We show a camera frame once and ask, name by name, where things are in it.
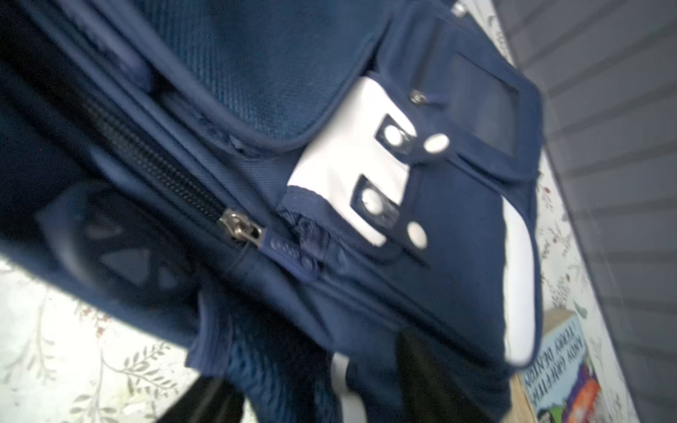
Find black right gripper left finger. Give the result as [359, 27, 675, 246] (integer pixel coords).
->
[157, 376, 244, 423]

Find purple 143-storey treehouse book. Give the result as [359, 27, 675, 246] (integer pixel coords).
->
[504, 309, 610, 423]

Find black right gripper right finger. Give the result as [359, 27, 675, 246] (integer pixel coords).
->
[397, 330, 491, 422]

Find navy blue student backpack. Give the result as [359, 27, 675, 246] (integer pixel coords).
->
[1, 1, 543, 422]

